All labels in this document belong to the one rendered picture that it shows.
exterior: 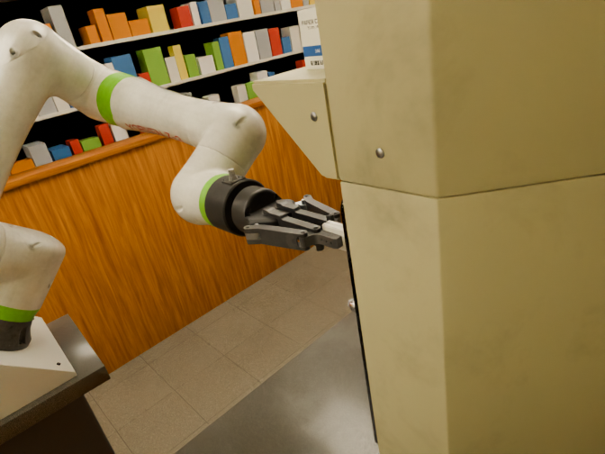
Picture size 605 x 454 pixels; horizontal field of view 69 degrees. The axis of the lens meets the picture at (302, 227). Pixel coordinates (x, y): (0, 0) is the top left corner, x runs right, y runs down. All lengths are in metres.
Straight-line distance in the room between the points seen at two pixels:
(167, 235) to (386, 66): 2.29
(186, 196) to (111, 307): 1.87
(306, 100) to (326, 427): 0.56
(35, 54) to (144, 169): 1.51
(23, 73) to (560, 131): 0.90
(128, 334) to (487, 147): 2.46
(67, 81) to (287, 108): 0.67
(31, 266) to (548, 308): 0.96
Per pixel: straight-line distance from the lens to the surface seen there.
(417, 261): 0.43
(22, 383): 1.12
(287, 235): 0.57
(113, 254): 2.49
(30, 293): 1.12
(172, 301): 2.73
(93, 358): 1.17
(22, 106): 1.03
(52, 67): 1.04
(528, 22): 0.37
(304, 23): 0.51
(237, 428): 0.86
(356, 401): 0.85
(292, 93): 0.46
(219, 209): 0.68
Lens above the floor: 1.57
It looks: 25 degrees down
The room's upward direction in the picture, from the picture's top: 11 degrees counter-clockwise
